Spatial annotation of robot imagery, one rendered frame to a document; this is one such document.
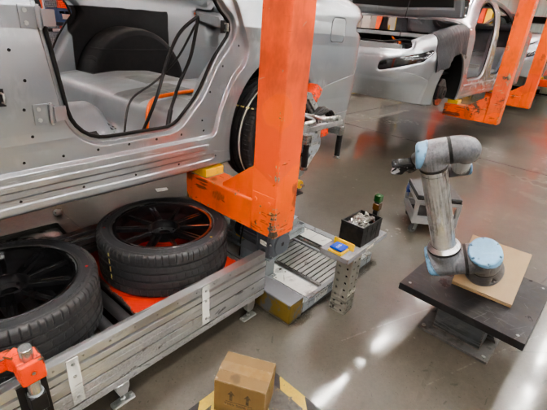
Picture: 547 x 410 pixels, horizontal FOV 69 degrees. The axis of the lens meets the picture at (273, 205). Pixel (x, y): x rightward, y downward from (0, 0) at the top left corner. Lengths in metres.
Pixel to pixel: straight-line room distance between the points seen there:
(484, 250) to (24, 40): 2.06
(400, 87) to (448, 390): 3.37
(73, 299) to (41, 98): 0.75
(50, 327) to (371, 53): 4.10
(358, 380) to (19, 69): 1.88
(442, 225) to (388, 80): 2.99
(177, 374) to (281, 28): 1.57
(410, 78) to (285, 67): 3.17
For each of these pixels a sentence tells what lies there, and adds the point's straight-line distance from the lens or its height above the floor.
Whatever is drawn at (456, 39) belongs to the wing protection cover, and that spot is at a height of 1.45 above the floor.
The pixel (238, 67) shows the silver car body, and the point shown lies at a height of 1.26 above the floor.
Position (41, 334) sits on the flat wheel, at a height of 0.44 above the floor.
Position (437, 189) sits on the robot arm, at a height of 0.89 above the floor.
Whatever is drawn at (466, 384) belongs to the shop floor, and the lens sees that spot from 2.26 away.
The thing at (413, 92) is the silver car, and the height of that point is 0.89.
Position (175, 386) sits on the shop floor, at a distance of 1.98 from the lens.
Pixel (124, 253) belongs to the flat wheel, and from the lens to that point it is 1.92.
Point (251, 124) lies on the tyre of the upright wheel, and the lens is 2.27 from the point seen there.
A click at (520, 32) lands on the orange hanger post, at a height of 1.57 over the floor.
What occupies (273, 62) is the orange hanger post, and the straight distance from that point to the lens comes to 1.75.
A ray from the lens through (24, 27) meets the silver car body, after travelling 1.70.
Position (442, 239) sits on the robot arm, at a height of 0.63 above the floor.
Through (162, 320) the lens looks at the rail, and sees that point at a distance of 1.79.
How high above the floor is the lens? 1.50
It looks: 25 degrees down
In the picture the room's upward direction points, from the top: 5 degrees clockwise
